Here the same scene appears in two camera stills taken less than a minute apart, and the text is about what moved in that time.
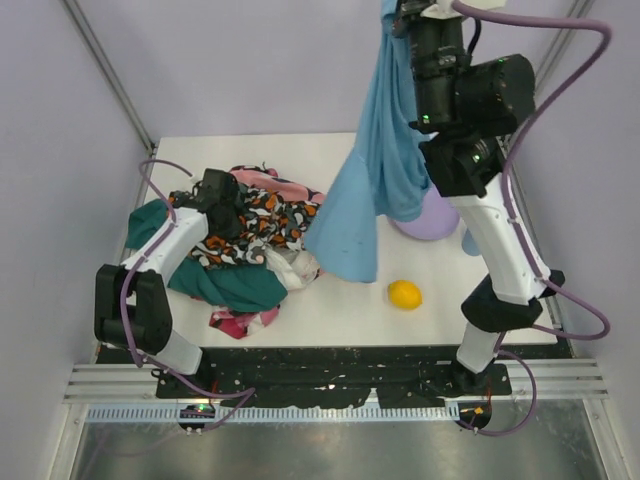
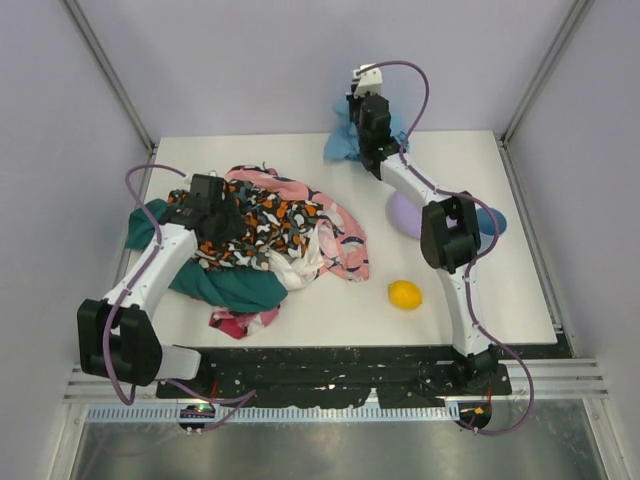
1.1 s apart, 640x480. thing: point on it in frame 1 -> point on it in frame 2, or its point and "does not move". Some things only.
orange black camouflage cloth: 265,224 does not move
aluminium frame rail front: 560,380 does not move
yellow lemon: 405,295 does not move
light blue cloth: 387,173 -> 343,143
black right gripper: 413,13 -> 357,107
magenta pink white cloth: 240,325 does not move
